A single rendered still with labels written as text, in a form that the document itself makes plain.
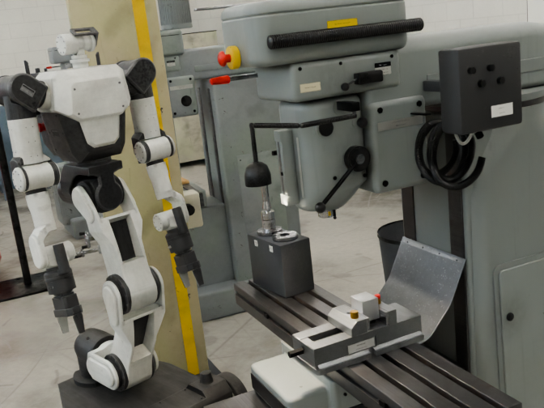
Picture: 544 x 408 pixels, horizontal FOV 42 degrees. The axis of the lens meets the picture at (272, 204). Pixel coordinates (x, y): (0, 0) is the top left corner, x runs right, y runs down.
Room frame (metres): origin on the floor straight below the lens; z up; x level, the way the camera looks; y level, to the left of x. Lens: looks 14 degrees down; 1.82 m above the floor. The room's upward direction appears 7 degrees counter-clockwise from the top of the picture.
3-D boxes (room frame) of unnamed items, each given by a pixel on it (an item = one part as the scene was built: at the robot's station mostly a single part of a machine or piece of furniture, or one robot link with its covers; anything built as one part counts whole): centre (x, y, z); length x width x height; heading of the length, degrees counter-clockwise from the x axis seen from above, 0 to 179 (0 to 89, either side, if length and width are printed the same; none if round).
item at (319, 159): (1.97, -0.16, 1.47); 0.21 x 0.19 x 0.32; 23
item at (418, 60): (2.17, -0.61, 1.66); 0.80 x 0.23 x 0.20; 113
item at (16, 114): (2.26, 0.76, 1.70); 0.12 x 0.09 x 0.14; 42
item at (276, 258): (2.35, -0.01, 1.04); 0.22 x 0.12 x 0.20; 31
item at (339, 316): (1.79, -0.17, 1.03); 0.12 x 0.06 x 0.04; 25
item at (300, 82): (1.99, -0.19, 1.68); 0.34 x 0.24 x 0.10; 113
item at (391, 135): (2.05, -0.33, 1.47); 0.24 x 0.19 x 0.26; 23
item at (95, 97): (2.42, 0.61, 1.63); 0.34 x 0.30 x 0.36; 132
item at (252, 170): (1.87, 0.03, 1.45); 0.07 x 0.07 x 0.06
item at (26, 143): (2.23, 0.75, 1.52); 0.13 x 0.12 x 0.22; 132
